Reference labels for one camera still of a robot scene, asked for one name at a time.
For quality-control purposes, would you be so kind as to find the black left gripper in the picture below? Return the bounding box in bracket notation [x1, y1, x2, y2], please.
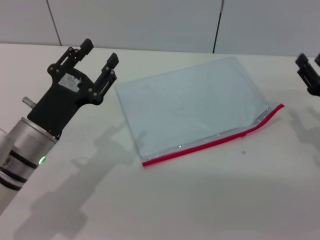
[26, 38, 120, 140]

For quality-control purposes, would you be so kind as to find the clear red-zip document bag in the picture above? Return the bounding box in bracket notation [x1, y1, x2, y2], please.
[114, 56, 286, 168]

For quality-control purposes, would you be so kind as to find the silver metal connector plug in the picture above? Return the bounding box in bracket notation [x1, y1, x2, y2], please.
[21, 96, 36, 108]

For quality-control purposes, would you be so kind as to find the thin dark wall cable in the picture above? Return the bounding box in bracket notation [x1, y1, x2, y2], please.
[212, 0, 225, 54]

